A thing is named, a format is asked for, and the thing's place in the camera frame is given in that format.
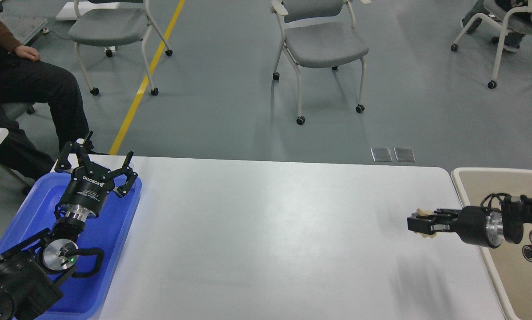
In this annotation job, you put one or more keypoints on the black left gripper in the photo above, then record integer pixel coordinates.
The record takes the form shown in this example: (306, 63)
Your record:
(86, 189)

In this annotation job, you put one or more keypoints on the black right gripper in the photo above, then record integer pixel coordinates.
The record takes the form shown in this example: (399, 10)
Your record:
(474, 225)

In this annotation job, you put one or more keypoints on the brown paper ball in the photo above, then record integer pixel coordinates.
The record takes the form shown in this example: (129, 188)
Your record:
(423, 213)

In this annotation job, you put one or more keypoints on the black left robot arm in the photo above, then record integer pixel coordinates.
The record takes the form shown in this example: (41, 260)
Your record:
(33, 271)

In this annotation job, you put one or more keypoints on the person's hand on lap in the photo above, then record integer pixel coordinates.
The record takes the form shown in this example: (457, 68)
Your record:
(26, 52)

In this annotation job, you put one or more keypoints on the right metal floor plate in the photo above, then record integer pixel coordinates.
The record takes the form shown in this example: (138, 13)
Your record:
(404, 155)

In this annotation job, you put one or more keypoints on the metal floor plate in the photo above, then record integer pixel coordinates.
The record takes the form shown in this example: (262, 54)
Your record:
(404, 155)
(381, 154)

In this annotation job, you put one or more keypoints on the left metal floor plate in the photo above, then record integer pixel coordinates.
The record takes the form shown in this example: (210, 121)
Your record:
(381, 154)

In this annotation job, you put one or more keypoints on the beige plastic bin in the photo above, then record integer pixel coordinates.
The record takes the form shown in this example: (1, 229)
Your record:
(510, 273)

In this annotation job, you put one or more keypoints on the seated person dark clothes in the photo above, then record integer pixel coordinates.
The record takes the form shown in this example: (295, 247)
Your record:
(25, 81)

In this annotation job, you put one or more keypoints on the grey chair left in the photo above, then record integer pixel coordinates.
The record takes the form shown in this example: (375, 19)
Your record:
(105, 27)

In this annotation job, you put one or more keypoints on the grey chair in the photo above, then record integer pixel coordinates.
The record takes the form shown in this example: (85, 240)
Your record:
(512, 18)
(325, 45)
(105, 27)

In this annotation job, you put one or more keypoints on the grey chair middle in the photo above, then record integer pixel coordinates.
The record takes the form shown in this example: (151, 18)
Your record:
(325, 45)

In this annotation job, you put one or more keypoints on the grey chair right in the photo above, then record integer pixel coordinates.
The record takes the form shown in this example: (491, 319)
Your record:
(512, 18)

